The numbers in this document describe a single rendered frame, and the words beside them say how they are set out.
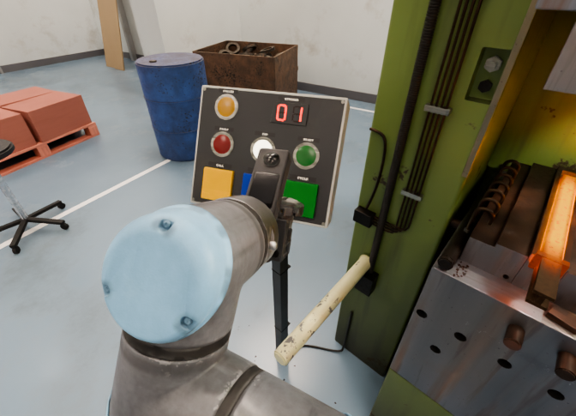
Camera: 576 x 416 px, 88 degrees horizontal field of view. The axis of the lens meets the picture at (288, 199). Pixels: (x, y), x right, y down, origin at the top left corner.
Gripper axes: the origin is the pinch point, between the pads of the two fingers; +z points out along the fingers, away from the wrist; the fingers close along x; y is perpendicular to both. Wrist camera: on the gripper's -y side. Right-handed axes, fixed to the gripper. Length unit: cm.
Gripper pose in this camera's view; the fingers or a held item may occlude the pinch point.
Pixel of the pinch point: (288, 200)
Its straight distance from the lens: 55.4
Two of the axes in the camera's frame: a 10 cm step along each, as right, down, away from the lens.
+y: -1.4, 9.8, 1.3
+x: 9.6, 1.7, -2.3
